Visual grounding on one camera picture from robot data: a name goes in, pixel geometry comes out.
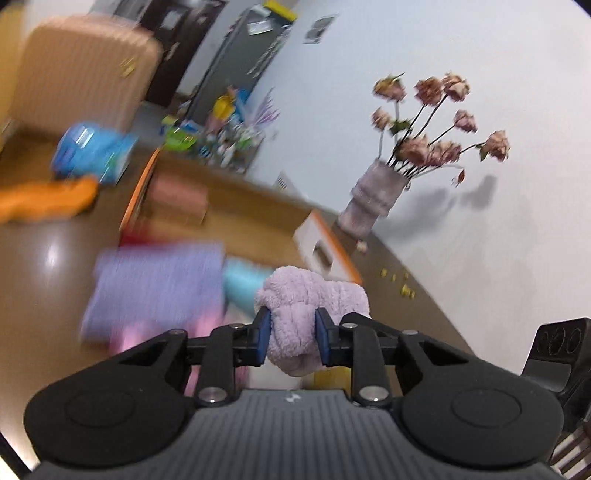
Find lilac towel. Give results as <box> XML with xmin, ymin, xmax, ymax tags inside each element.
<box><xmin>254</xmin><ymin>266</ymin><xmax>370</xmax><ymax>377</ymax></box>

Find light blue plush toy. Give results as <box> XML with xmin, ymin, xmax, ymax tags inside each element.
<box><xmin>222</xmin><ymin>257</ymin><xmax>273</xmax><ymax>316</ymax></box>

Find pink satin scrunchie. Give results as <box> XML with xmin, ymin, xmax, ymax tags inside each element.
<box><xmin>109</xmin><ymin>313</ymin><xmax>223</xmax><ymax>397</ymax></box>

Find purple microfibre cloth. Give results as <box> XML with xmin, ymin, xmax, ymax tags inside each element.
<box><xmin>80</xmin><ymin>242</ymin><xmax>224</xmax><ymax>342</ymax></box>

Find yellow flower crumbs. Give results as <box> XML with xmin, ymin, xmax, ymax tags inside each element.
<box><xmin>380</xmin><ymin>268</ymin><xmax>416</xmax><ymax>300</ymax></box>

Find fallen petal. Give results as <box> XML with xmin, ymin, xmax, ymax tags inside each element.
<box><xmin>356</xmin><ymin>241</ymin><xmax>368</xmax><ymax>253</ymax></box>

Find pink ceramic vase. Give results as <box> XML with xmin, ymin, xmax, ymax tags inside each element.
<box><xmin>337</xmin><ymin>159</ymin><xmax>410</xmax><ymax>239</ymax></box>

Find red cardboard box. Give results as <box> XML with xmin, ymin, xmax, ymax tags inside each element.
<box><xmin>119</xmin><ymin>148</ymin><xmax>363</xmax><ymax>284</ymax></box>

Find dried pink roses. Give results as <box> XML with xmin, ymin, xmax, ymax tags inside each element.
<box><xmin>369</xmin><ymin>72</ymin><xmax>511</xmax><ymax>189</ymax></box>

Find orange plastic shoehorn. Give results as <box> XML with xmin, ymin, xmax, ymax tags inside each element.
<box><xmin>1</xmin><ymin>176</ymin><xmax>99</xmax><ymax>224</ymax></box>

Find blue tissue pack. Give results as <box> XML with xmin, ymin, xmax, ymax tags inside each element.
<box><xmin>50</xmin><ymin>122</ymin><xmax>137</xmax><ymax>185</ymax></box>

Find grey refrigerator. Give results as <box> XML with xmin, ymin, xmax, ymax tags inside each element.
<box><xmin>188</xmin><ymin>1</ymin><xmax>295</xmax><ymax>125</ymax></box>

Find peach ribbed suitcase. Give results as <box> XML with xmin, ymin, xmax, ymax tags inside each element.
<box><xmin>8</xmin><ymin>14</ymin><xmax>162</xmax><ymax>135</ymax></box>

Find dark brown door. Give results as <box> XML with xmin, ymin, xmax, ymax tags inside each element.
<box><xmin>139</xmin><ymin>1</ymin><xmax>228</xmax><ymax>107</ymax></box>

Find yellow box on fridge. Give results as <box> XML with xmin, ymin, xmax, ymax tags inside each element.
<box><xmin>263</xmin><ymin>0</ymin><xmax>297</xmax><ymax>23</ymax></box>

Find wire storage rack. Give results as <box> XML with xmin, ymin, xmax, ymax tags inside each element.
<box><xmin>159</xmin><ymin>87</ymin><xmax>280</xmax><ymax>175</ymax></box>

